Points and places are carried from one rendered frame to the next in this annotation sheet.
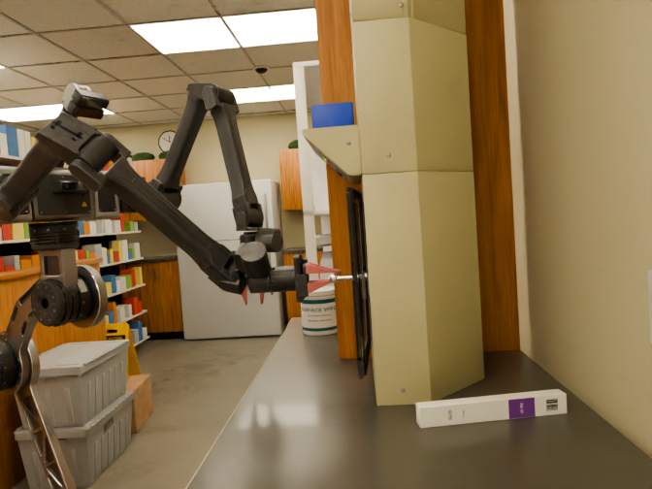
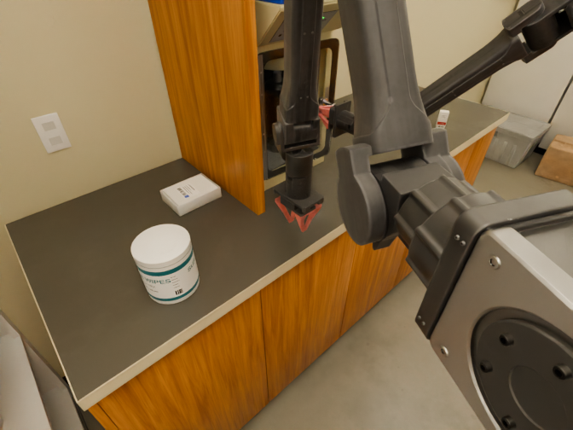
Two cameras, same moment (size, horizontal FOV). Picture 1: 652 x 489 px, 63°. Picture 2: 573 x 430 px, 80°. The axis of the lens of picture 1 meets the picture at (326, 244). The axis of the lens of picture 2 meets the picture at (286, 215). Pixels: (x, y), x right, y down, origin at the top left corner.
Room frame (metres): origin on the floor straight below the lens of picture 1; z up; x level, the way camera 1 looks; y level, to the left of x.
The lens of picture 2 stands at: (2.00, 0.64, 1.64)
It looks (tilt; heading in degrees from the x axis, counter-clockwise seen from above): 40 degrees down; 224
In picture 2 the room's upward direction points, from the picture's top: straight up
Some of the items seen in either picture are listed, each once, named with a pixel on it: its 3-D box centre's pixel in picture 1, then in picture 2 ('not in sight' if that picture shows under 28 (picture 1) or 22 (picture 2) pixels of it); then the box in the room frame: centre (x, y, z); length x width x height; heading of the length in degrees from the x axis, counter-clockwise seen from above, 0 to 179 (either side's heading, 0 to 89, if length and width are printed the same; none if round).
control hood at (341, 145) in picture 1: (335, 160); (311, 18); (1.22, -0.03, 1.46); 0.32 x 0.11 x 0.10; 176
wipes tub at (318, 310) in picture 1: (319, 309); (167, 264); (1.80, 0.04, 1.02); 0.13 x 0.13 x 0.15
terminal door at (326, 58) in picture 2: (359, 276); (298, 113); (1.22, -0.07, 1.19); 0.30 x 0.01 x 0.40; 172
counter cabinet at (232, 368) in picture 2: not in sight; (309, 241); (1.04, -0.15, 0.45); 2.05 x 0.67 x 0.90; 176
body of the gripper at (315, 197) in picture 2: not in sight; (298, 185); (1.54, 0.22, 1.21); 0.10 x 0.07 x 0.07; 86
